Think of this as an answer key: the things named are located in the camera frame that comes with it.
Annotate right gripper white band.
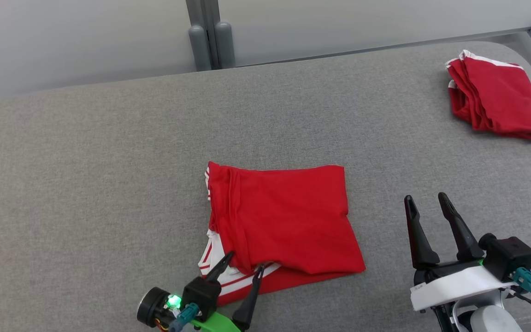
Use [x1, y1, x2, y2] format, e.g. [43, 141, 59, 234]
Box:
[404, 192, 515, 314]

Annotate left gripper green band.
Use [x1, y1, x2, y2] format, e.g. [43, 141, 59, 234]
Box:
[192, 251, 266, 332]

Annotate red basketball jersey white sleeves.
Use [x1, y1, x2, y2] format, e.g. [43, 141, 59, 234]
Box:
[197, 161, 366, 307]

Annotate red shorts white trim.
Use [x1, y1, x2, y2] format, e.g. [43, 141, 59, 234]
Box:
[445, 49, 531, 141]

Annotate grey fabric sofa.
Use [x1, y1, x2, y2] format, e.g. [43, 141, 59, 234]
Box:
[0, 41, 531, 332]

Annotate teal left cable connector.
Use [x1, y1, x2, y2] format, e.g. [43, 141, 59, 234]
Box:
[169, 303, 200, 332]

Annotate grey cylindrical post cap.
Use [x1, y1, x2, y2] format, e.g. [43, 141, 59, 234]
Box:
[188, 25, 212, 72]
[214, 21, 236, 69]

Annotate grey partition post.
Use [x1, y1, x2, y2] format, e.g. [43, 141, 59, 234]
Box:
[185, 0, 220, 70]

